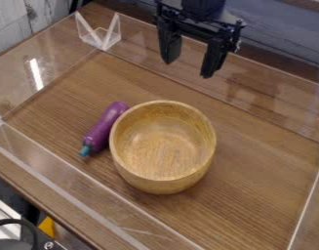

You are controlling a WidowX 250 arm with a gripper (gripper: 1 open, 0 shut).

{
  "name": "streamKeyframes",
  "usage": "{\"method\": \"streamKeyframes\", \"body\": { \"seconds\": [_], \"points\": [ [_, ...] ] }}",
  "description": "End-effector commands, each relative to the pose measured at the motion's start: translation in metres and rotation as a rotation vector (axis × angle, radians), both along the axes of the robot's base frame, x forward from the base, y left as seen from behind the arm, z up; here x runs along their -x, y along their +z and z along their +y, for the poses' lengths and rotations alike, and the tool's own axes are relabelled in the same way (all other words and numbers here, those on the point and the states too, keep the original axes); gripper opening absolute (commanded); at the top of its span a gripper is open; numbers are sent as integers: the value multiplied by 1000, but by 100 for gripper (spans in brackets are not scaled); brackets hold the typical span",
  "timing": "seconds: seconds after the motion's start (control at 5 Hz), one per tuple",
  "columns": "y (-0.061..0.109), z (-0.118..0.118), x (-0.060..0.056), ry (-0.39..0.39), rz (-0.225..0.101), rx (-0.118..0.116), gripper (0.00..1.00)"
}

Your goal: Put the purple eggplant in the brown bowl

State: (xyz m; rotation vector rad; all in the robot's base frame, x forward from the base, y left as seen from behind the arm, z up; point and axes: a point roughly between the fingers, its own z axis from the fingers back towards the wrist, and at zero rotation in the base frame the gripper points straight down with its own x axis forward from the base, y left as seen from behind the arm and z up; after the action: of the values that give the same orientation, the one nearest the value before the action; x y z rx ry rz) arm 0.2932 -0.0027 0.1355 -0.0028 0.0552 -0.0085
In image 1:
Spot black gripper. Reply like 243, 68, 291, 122
155, 0, 246, 79

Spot purple toy eggplant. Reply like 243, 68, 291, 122
80, 102, 130, 157

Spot brown wooden bowl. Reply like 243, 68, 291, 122
110, 100, 216, 194

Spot clear acrylic tray walls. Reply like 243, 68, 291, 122
0, 10, 319, 250

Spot yellow black equipment under table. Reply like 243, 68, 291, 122
20, 206, 86, 250

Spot black cable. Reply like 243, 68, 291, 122
0, 218, 39, 250

